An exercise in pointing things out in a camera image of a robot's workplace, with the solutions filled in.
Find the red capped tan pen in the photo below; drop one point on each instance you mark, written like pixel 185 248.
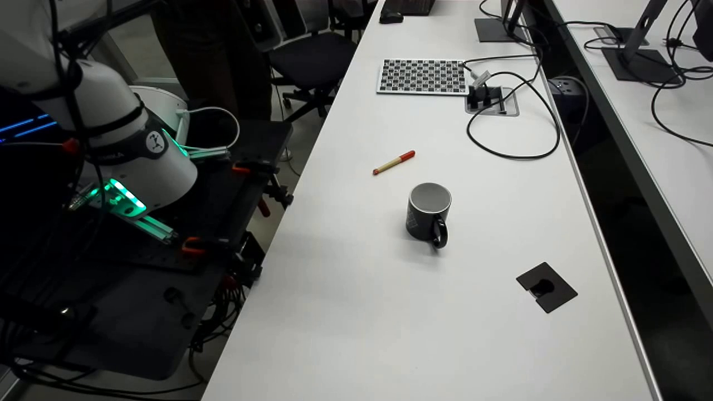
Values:
pixel 394 162

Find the black mug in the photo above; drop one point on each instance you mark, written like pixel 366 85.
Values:
pixel 424 218

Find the black white calibration board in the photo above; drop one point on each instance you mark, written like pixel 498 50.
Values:
pixel 423 76

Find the black office chair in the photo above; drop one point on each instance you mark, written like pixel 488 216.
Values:
pixel 316 57

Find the black keyboard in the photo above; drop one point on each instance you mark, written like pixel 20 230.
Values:
pixel 408 4

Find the black square grommet plate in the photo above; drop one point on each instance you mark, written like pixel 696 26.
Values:
pixel 546 286

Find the black flat monitor base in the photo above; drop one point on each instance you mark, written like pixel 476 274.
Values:
pixel 493 30

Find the black box under desk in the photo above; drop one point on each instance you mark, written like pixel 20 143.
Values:
pixel 570 96

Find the black robot mounting cart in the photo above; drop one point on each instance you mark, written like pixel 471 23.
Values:
pixel 141 319

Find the black monitor stand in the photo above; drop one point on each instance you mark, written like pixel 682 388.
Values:
pixel 638 57

